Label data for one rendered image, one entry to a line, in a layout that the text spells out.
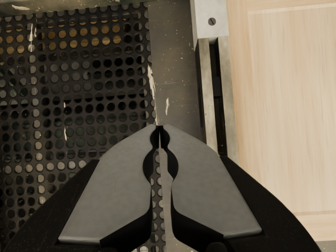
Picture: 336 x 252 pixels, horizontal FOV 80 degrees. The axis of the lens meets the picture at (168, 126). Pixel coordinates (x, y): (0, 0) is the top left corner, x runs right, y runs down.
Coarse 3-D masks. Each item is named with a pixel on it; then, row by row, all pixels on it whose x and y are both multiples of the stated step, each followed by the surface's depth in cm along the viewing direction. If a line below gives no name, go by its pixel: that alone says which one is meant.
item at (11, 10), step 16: (0, 0) 44; (16, 0) 44; (32, 0) 44; (48, 0) 44; (64, 0) 45; (80, 0) 45; (96, 0) 46; (112, 0) 46; (128, 0) 46; (144, 0) 47; (0, 16) 49
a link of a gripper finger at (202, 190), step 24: (168, 144) 10; (192, 144) 10; (168, 168) 11; (192, 168) 9; (216, 168) 9; (192, 192) 8; (216, 192) 8; (192, 216) 7; (216, 216) 7; (240, 216) 7; (192, 240) 7; (216, 240) 6
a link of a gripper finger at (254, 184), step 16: (224, 160) 9; (240, 176) 8; (240, 192) 8; (256, 192) 8; (256, 208) 7; (272, 208) 7; (272, 224) 6; (288, 224) 6; (224, 240) 6; (240, 240) 6; (256, 240) 6; (272, 240) 6; (288, 240) 6; (304, 240) 6
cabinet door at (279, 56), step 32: (256, 0) 44; (288, 0) 44; (320, 0) 44; (256, 32) 45; (288, 32) 44; (320, 32) 44; (256, 64) 44; (288, 64) 44; (320, 64) 44; (256, 96) 44; (288, 96) 44; (320, 96) 44; (256, 128) 44; (288, 128) 44; (320, 128) 44; (256, 160) 44; (288, 160) 44; (320, 160) 44; (288, 192) 44; (320, 192) 44; (320, 224) 43
